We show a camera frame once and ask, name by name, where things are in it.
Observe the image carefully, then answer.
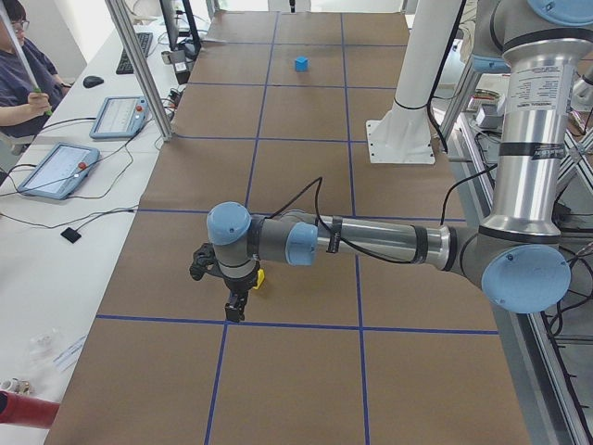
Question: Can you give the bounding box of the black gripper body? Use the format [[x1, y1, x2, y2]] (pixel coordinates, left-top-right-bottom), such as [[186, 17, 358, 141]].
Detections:
[[189, 243, 259, 295]]

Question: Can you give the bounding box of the yellow cube block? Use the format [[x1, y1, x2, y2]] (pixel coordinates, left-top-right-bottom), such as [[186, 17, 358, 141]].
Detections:
[[253, 269, 265, 289]]

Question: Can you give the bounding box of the blue cube block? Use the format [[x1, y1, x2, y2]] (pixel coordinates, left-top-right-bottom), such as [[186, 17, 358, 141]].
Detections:
[[294, 56, 309, 72]]

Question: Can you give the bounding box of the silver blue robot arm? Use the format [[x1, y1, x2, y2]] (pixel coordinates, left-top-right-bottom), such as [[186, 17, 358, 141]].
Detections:
[[189, 1, 592, 322]]

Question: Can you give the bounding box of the small black square pad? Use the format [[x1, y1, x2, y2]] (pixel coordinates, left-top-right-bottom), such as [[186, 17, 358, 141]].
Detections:
[[60, 227, 82, 244]]

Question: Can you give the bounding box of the far blue teach pendant tablet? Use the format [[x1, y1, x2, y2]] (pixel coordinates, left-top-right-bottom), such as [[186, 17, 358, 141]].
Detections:
[[89, 96, 149, 140]]

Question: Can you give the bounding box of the blue teach pendant tablet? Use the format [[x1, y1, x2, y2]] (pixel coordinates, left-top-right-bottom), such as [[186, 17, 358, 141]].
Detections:
[[17, 143, 100, 200], [89, 96, 149, 140]]

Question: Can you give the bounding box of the near blue teach pendant tablet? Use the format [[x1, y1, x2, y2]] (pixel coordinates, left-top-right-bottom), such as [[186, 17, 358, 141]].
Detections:
[[17, 143, 100, 200]]

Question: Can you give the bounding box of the black keyboard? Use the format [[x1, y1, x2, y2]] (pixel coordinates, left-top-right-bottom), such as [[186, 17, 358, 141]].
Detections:
[[115, 32, 154, 76]]

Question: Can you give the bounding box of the black computer mouse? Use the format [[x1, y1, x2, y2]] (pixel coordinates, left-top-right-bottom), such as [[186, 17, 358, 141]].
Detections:
[[82, 75, 105, 89]]

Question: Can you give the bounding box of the seated person in navy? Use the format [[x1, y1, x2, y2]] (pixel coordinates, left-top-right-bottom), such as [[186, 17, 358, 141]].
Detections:
[[1, 1, 70, 137]]

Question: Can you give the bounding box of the red cylinder bottle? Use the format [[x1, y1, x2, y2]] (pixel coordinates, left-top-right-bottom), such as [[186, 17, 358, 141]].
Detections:
[[1, 391, 60, 429]]

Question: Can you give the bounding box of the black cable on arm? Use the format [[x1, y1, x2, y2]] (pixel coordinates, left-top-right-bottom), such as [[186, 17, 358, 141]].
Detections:
[[268, 175, 418, 265]]

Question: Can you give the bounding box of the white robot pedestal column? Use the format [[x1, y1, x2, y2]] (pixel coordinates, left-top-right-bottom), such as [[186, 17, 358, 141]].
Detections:
[[366, 0, 465, 165]]

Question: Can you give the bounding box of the aluminium frame post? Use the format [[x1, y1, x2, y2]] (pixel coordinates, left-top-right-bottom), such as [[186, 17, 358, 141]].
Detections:
[[105, 0, 172, 142]]

